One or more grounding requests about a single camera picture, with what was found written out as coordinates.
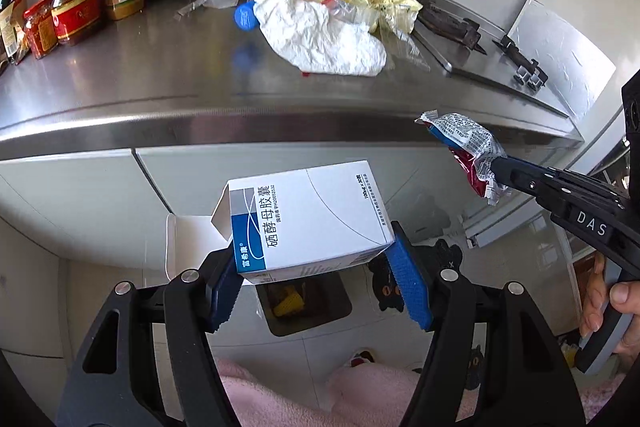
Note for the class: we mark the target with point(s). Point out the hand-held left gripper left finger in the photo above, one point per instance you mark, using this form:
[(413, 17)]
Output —
[(224, 289)]

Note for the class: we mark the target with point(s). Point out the white and blue medicine box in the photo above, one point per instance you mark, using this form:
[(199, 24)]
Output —
[(310, 212)]

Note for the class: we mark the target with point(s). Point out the black cat floor mat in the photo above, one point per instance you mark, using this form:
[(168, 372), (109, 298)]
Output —
[(385, 292)]

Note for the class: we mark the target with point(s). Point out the white trash bin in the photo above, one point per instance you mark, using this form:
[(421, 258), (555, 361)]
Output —
[(325, 304)]

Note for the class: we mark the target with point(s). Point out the silver snack wrapper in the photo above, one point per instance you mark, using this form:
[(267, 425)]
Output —
[(465, 137)]

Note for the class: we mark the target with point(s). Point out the black stove grate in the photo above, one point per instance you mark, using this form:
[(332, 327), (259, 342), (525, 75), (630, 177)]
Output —
[(522, 64), (450, 27)]

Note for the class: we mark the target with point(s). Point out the dark condiment bottle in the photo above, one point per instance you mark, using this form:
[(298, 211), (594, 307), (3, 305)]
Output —
[(9, 22)]

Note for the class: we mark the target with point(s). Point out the small red lid jar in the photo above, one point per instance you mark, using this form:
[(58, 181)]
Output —
[(40, 29)]

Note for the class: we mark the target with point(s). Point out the white plastic bag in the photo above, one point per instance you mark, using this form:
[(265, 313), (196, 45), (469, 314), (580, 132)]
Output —
[(320, 32)]

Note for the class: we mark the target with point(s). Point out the large red lid jar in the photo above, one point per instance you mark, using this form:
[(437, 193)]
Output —
[(77, 9)]

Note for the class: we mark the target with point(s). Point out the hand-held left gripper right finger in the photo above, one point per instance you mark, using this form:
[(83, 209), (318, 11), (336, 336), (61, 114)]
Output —
[(411, 282)]

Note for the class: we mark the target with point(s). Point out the pink fleece robe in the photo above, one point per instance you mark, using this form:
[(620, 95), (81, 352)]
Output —
[(350, 399)]

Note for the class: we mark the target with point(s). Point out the yellow food scrap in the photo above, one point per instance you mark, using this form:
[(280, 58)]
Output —
[(287, 302)]

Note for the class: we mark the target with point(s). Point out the clear plastic film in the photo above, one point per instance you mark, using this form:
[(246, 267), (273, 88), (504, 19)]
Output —
[(400, 49)]

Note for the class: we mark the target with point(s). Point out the person's right hand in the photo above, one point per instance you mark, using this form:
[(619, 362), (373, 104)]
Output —
[(631, 312)]

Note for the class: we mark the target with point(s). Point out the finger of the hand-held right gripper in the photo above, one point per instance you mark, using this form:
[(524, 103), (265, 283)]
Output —
[(530, 163), (530, 182)]

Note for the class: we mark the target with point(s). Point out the white base cabinet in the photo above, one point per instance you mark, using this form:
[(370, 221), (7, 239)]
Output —
[(100, 197)]

